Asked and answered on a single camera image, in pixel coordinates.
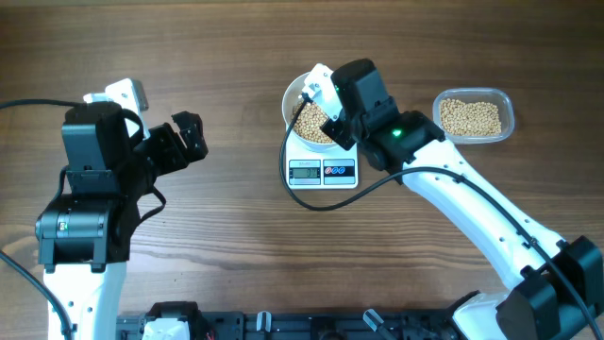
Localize pile of soybeans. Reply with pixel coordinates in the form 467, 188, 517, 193
439, 98, 502, 136

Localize left black cable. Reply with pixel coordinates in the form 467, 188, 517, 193
0, 98, 86, 340

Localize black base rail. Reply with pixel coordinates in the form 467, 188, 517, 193
116, 309, 463, 340

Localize white digital kitchen scale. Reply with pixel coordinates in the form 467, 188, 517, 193
285, 131, 359, 190

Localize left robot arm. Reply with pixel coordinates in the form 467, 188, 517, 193
35, 102, 208, 339

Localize soybeans in white bowl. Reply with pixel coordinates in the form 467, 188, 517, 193
292, 102, 332, 145

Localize clear plastic container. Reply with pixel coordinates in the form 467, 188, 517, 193
432, 88, 515, 145

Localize white bowl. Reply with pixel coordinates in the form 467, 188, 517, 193
281, 72, 341, 153

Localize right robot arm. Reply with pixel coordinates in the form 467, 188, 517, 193
316, 59, 603, 339

